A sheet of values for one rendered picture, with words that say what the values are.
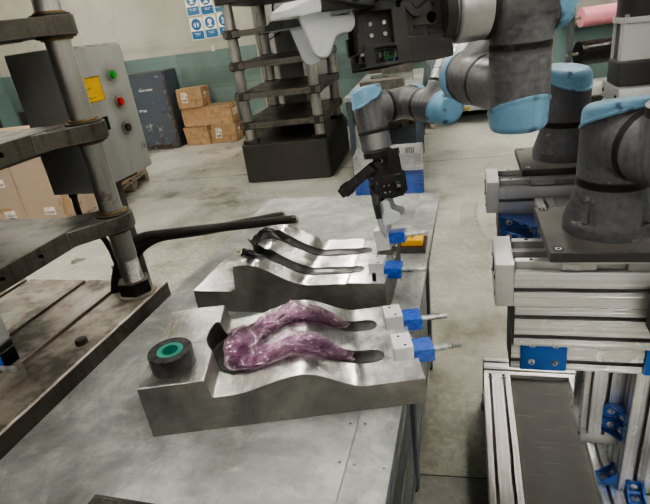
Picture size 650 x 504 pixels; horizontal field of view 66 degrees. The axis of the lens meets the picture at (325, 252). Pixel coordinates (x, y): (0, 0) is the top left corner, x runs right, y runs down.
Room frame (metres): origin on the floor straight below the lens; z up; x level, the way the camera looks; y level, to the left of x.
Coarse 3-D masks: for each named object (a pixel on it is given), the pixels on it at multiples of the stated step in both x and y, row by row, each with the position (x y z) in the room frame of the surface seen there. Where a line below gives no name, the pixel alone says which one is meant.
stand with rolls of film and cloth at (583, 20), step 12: (588, 12) 5.76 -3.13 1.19; (600, 12) 5.75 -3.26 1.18; (612, 12) 5.75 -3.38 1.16; (588, 24) 5.79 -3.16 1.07; (600, 24) 5.81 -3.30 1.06; (576, 48) 5.89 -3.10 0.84; (588, 48) 5.74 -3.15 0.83; (600, 48) 5.72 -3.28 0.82; (576, 60) 5.87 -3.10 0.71; (588, 60) 5.74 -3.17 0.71; (600, 60) 5.75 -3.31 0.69; (600, 84) 5.76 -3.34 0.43
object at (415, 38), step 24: (384, 0) 0.60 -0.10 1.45; (432, 0) 0.63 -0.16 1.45; (456, 0) 0.61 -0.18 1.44; (360, 24) 0.61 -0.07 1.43; (384, 24) 0.61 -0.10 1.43; (408, 24) 0.63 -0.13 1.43; (432, 24) 0.63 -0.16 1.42; (456, 24) 0.62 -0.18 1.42; (360, 48) 0.60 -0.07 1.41; (384, 48) 0.61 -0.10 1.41; (408, 48) 0.60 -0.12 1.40; (432, 48) 0.62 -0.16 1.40
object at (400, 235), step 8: (376, 232) 1.17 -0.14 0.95; (392, 232) 1.16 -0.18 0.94; (400, 232) 1.15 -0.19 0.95; (408, 232) 1.16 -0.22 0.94; (416, 232) 1.15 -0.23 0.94; (424, 232) 1.15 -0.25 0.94; (376, 240) 1.17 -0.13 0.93; (384, 240) 1.16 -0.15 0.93; (392, 240) 1.16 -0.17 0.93; (400, 240) 1.15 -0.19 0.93; (376, 248) 1.16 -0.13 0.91; (384, 248) 1.16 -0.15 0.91
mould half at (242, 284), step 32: (256, 256) 1.15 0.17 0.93; (288, 256) 1.18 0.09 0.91; (320, 256) 1.21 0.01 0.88; (352, 256) 1.18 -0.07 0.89; (224, 288) 1.15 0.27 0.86; (256, 288) 1.10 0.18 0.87; (288, 288) 1.08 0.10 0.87; (320, 288) 1.05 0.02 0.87; (352, 288) 1.03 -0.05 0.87; (384, 288) 1.01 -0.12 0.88
